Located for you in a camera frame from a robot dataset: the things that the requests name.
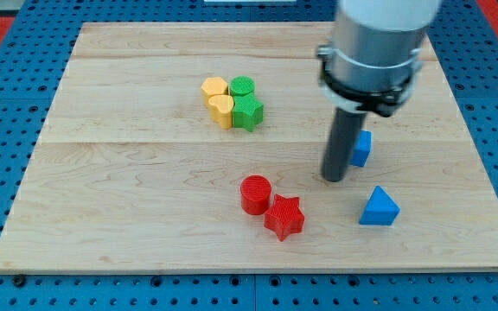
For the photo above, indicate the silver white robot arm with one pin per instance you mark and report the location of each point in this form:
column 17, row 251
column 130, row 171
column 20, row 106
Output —
column 370, row 63

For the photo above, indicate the red cylinder block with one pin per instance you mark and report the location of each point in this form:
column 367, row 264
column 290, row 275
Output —
column 255, row 192

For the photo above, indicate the green star block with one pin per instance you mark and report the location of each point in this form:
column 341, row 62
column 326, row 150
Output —
column 247, row 112

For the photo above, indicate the yellow heart block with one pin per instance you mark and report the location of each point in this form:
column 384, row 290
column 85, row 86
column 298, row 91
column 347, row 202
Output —
column 221, row 107

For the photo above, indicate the green cylinder block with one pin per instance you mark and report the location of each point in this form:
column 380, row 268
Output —
column 241, row 86

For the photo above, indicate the red star block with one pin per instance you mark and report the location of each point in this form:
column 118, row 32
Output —
column 284, row 217

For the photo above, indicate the yellow pentagon block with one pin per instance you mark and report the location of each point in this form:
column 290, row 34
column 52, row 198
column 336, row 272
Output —
column 213, row 86

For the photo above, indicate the light wooden board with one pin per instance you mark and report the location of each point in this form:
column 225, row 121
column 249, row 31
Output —
column 131, row 175

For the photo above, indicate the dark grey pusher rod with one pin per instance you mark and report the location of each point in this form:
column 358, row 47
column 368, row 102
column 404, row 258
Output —
column 343, row 136

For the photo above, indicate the blue cube block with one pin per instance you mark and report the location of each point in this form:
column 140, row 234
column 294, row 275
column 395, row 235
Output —
column 362, row 149

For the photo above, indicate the blue triangle block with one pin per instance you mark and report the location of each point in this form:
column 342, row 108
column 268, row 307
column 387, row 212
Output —
column 380, row 209

